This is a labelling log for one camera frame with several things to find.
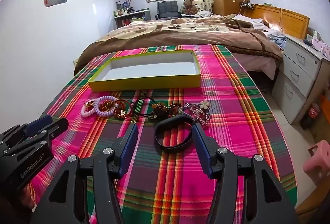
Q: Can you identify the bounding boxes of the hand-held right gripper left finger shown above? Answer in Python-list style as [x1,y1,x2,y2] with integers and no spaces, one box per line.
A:
[29,124,140,224]

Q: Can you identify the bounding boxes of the silver wire bangle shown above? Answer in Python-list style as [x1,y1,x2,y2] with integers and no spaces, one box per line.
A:
[179,107,198,119]

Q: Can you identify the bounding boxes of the amber bead bracelet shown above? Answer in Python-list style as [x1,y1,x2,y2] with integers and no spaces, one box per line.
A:
[99,100,114,112]

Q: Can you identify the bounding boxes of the grey drawer cabinet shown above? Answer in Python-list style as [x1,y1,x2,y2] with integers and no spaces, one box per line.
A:
[272,34,330,125]

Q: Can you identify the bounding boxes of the black gold hair tie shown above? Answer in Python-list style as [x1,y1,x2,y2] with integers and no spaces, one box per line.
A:
[151,103,181,120]

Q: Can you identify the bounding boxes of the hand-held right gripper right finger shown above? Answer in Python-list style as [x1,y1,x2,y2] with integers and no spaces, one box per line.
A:
[191,123,297,224]

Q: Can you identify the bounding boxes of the black wristband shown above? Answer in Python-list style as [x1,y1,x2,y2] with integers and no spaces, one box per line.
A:
[154,115,193,154]

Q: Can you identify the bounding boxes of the brown teddy bear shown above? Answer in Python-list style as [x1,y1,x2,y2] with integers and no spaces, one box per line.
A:
[182,0,198,16]

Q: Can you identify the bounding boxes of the pink white boxes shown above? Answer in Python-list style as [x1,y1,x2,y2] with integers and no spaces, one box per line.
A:
[311,30,330,59]

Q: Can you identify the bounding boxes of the bed with brown blanket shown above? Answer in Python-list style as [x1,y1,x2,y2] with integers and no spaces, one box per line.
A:
[73,14,284,80]

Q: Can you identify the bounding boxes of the white flower hair clip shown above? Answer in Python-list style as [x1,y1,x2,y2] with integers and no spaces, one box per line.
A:
[191,100,210,111]

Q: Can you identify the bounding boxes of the pink plastic stool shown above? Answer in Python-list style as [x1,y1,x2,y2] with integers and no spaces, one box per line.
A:
[303,140,330,180]

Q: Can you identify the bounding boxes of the pink green plaid cloth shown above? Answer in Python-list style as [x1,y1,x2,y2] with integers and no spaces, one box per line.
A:
[27,45,298,224]

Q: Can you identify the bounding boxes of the purple spiral hair tie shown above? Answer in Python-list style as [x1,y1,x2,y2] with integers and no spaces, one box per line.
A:
[93,97,115,117]

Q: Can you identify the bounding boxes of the grey chair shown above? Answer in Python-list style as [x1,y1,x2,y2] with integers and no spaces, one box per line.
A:
[155,1,182,20]

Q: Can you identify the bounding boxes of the shelf with bottles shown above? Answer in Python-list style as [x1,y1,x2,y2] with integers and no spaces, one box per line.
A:
[113,7,151,28]

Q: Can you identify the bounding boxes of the wooden headboard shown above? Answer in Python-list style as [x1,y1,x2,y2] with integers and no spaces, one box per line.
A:
[249,4,310,40]

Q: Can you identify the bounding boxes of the red soda package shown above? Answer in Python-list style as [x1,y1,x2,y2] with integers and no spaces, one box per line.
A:
[308,104,320,121]

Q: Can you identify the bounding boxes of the pink rhinestone hair clip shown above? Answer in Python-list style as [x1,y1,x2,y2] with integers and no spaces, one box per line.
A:
[191,108,210,128]

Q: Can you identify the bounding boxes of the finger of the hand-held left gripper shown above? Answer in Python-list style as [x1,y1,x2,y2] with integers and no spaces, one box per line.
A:
[2,118,69,156]
[0,115,53,148]

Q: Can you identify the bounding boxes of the plain black hair tie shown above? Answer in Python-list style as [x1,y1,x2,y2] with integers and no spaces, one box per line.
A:
[133,96,156,117]

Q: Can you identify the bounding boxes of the yellow-green shallow box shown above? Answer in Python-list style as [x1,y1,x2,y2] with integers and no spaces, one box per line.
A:
[88,50,202,92]

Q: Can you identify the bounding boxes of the pale pink spiral hair tie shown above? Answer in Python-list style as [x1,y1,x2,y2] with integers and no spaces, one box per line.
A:
[99,95,118,104]
[81,101,100,118]

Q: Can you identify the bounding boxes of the white blue bedding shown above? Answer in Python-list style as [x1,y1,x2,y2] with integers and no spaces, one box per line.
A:
[233,14,288,50]

